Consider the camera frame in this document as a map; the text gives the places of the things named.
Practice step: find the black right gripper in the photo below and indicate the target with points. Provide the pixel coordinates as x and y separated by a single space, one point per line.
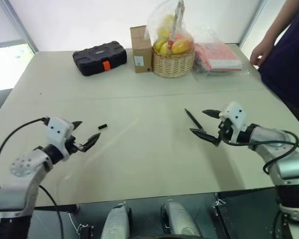
226 130

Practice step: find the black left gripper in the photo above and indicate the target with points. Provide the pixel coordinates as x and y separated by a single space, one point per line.
76 147

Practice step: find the bare person forearm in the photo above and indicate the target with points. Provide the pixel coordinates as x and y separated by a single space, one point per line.
274 37

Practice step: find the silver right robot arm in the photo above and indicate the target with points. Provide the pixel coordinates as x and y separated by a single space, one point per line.
284 159

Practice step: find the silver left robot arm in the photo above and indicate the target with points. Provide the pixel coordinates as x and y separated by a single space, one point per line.
22 171

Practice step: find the black uncapped pen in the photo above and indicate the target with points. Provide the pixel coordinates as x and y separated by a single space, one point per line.
194 119

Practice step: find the small black cap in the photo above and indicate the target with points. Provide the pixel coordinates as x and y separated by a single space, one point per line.
103 126

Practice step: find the bare person hand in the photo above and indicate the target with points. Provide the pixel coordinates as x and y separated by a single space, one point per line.
257 54

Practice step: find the red packets in plastic bag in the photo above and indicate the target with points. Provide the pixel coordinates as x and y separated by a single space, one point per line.
219 57

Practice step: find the woven wicker basket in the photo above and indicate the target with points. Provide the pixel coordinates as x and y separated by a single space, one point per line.
173 63

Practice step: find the black tool case orange latch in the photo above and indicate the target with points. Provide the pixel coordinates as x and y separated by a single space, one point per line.
97 56

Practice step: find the yellow red apple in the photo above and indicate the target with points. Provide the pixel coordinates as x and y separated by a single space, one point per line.
182 47

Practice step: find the red fruit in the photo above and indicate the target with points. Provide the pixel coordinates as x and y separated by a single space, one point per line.
182 36

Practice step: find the yellow green fruit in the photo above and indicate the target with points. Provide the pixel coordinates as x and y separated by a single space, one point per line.
160 44

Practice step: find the silver rounded robot leg cover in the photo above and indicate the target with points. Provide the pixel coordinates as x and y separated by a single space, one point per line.
179 219
117 221

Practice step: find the black equipment box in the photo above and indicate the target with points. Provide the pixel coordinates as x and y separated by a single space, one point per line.
244 219

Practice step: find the brown cardboard box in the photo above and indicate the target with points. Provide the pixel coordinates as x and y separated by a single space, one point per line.
140 47

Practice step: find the person in dark shirt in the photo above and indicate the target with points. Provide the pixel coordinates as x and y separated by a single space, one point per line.
291 62

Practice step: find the large yellow fruit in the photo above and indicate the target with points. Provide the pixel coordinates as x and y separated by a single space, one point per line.
165 25

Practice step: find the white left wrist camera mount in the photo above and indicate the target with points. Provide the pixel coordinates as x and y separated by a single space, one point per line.
57 132

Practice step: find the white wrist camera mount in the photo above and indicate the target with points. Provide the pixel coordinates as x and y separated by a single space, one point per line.
57 132
235 114

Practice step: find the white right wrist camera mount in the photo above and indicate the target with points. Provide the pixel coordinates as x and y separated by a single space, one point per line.
235 114

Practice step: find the white wall frame post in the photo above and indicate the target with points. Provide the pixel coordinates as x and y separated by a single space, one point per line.
253 22

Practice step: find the grey window frame post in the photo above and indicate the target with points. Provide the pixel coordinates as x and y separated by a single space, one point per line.
20 23

